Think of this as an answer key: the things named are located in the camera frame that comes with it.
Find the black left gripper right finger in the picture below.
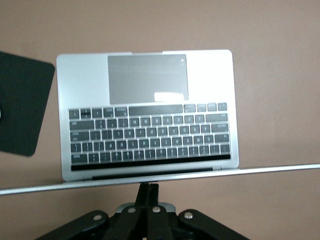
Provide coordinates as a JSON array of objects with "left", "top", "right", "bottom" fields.
[{"left": 147, "top": 183, "right": 251, "bottom": 240}]

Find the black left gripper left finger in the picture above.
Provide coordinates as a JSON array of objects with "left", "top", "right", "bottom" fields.
[{"left": 34, "top": 183, "right": 151, "bottom": 240}]

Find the silver laptop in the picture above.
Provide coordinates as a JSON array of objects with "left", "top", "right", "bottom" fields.
[{"left": 0, "top": 49, "right": 320, "bottom": 196}]

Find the black mouse pad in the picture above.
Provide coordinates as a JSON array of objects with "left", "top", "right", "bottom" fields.
[{"left": 0, "top": 51, "right": 56, "bottom": 158}]

